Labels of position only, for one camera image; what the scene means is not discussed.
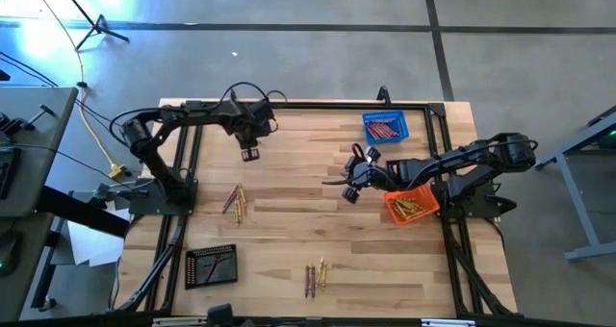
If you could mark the black computer mouse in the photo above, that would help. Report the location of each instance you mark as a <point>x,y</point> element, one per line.
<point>8,252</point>

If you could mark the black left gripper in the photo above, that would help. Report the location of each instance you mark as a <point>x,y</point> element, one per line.
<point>250,132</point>

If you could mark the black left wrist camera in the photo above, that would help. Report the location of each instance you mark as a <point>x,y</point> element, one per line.
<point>262,110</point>

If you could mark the black aluminium table frame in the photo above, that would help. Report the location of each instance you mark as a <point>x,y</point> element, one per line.
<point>327,105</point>

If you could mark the black keyboard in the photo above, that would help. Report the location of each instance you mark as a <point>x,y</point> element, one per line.
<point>7,173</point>

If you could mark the black plastic basket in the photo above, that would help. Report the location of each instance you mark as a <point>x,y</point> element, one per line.
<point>228,278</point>

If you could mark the black tripod stand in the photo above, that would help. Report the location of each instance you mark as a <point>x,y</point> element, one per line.
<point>98,26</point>

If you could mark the white paper sheet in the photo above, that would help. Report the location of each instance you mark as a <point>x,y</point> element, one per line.
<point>91,245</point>

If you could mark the black table clamp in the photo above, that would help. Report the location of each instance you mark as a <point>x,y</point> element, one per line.
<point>383,96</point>
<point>233,96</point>

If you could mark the blue plastic basket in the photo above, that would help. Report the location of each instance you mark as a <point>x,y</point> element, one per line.
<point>404,132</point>

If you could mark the black desk clamp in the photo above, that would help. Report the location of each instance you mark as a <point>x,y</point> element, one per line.
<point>12,124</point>

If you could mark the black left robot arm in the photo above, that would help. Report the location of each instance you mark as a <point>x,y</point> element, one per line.
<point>192,113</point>

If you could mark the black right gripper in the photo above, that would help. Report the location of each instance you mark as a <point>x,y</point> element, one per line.
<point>368,173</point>

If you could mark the dark grey desk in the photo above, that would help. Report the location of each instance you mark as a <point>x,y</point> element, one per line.
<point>29,293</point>

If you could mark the black desk support beam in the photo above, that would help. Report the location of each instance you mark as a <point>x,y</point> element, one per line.
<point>86,216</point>

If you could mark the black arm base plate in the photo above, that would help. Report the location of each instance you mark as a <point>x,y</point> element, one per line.
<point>481,210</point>
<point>154,204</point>

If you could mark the silver metal bracket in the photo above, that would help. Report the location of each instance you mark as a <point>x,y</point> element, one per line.
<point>179,321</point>
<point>447,323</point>

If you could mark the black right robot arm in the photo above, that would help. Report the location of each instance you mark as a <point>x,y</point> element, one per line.
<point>457,161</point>

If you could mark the grey metal table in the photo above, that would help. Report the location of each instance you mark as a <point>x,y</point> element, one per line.
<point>592,231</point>

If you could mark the orange plastic basket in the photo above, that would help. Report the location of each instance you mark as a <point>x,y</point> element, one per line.
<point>430,204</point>

